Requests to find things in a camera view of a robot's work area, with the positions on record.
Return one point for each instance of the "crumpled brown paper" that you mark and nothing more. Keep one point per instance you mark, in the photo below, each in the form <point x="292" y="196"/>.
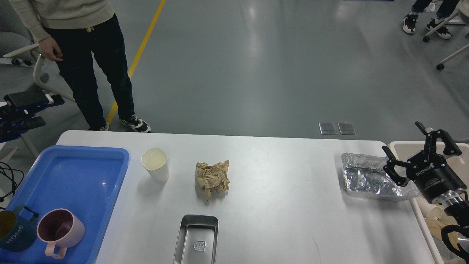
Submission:
<point x="211" y="178"/>

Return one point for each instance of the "aluminium foil tray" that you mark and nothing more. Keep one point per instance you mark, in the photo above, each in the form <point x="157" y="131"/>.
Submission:
<point x="364" y="177"/>

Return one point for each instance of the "floor socket plate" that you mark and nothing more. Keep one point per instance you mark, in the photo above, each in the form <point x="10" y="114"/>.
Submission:
<point x="346" y="128"/>
<point x="327" y="128"/>

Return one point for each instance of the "white paper cup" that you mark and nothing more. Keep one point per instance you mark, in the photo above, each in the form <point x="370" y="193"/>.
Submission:
<point x="155" y="161"/>

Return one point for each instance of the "blue plastic tray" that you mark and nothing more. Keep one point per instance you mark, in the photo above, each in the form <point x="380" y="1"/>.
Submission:
<point x="84" y="180"/>

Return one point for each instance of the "floor socket plate right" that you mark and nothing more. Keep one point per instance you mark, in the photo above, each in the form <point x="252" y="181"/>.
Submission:
<point x="346" y="128"/>

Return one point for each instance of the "person in beige sweater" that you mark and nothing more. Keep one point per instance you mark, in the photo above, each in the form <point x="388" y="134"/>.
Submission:
<point x="74" y="34"/>

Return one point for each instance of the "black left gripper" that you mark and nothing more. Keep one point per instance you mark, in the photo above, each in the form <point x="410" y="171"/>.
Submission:
<point x="13" y="123"/>

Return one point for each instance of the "grey office chair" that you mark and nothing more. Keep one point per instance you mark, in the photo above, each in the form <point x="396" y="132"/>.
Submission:
<point x="19" y="48"/>

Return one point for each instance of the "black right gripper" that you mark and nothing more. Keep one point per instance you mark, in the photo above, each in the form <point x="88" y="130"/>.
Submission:
<point x="430" y="171"/>

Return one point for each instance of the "paper cup in bin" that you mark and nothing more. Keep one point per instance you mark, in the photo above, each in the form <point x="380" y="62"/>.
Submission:
<point x="430" y="211"/>

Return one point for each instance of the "beige plastic bin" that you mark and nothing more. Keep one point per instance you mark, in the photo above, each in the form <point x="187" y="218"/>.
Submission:
<point x="459" y="164"/>

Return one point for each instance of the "metal rectangular tin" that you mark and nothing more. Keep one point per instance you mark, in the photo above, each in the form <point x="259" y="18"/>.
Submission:
<point x="197" y="240"/>

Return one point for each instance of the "dark blue HOME mug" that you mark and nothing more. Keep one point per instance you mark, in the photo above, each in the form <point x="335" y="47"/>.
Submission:
<point x="16" y="232"/>

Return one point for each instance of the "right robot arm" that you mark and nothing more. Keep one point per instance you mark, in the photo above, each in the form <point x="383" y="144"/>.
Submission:
<point x="454" y="206"/>

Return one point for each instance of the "pink plastic mug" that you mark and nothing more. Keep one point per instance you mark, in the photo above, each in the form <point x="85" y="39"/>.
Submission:
<point x="60" y="229"/>

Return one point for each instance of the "floor socket plate left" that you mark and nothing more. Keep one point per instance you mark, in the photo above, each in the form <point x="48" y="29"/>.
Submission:
<point x="327" y="128"/>

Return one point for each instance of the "white side table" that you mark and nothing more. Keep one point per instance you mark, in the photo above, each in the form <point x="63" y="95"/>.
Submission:
<point x="7" y="153"/>

